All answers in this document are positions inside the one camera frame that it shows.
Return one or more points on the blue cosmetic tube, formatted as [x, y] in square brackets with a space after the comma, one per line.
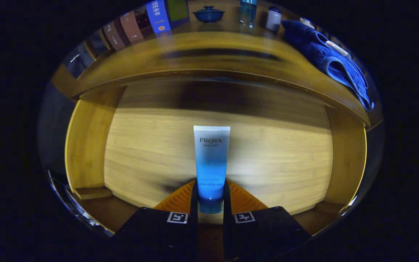
[211, 160]

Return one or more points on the black backdrop cloth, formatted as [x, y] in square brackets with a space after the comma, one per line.
[82, 62]

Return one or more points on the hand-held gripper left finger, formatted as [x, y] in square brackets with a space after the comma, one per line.
[193, 203]

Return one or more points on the dark blue lidded teacup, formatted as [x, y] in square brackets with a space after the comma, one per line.
[208, 15]

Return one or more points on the dark brown book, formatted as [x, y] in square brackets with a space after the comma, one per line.
[114, 36]

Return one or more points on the blue book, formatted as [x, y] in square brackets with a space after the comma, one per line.
[157, 16]

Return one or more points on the silver backdrop clip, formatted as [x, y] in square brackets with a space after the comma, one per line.
[74, 58]

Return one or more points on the white bottle with blue cap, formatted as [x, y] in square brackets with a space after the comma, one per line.
[273, 21]

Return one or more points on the wooden countertop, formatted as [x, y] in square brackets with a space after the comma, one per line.
[231, 40]

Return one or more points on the blue folded towel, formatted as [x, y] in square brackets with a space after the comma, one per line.
[318, 54]

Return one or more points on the reddish brown book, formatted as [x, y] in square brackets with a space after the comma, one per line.
[131, 27]

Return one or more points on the teal glass bottle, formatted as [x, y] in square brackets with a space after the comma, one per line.
[248, 12]

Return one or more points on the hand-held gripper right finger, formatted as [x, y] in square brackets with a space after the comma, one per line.
[227, 203]

